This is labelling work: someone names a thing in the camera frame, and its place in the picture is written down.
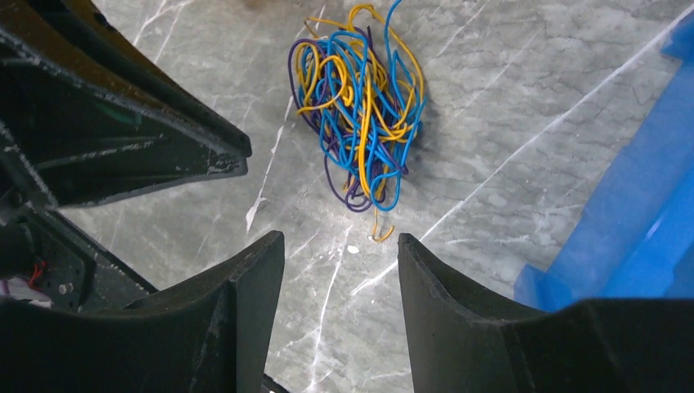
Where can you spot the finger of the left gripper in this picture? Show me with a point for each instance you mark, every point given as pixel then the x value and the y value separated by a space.
pixel 74 42

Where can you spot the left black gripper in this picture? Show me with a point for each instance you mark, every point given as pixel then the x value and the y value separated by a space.
pixel 63 147

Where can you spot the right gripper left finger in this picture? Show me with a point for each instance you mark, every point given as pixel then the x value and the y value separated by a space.
pixel 209 333

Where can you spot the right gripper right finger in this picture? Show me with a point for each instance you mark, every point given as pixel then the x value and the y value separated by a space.
pixel 464 337

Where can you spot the blue plastic bin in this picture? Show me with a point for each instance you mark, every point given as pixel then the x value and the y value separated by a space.
pixel 635 236

